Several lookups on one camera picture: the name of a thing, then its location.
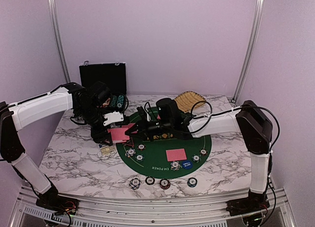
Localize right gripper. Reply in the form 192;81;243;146
126;116;173;142

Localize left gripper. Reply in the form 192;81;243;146
76;103;113;145

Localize dealt card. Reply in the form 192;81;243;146
166;148;187;162

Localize placed hundred chip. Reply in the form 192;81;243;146
137;144;146;151
199;149;208;156

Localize placed ten chips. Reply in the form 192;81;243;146
170;161;181;171
125;148;136;158

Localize placed fifty chip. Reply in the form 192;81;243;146
135;154;145;162
192;155;201;163

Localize blue small blind button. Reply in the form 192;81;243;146
181;160;193;169

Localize red-backed playing card deck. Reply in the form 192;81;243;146
108;128;129;143

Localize triangular all-in button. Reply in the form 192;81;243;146
122;138;134;148

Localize hundred chip front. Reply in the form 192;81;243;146
145;176;155;185

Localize green fifty chip stack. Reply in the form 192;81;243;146
187;177;197;188

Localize blue ten chip stack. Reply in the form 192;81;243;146
129;178;141;190

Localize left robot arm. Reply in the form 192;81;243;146
0;82;124;210

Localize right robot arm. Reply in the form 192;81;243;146
125;98;273;211

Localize card deck in case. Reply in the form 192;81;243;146
102;99;110;106

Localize green chip row in case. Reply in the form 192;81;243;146
109;95;118;107

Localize woven bamboo tray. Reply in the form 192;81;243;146
174;91;206;113

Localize teal chip row in case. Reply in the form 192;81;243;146
116;95;125;108

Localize round green poker mat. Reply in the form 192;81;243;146
115;106;213;179

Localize black poker chip case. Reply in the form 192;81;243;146
79;63;127;112

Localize blue gold card box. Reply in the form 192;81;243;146
98;144;116;156

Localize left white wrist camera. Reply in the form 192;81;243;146
103;111;124;127

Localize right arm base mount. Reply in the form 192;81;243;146
226;197;270;216

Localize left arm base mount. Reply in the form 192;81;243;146
36;196;79;214

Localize left aluminium frame post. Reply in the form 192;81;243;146
48;0;71;83

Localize aluminium frame post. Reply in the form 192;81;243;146
231;0;265;102
48;0;71;83

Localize front aluminium rail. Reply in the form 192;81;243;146
7;185;296;227

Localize right aluminium frame post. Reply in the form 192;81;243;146
231;0;265;102

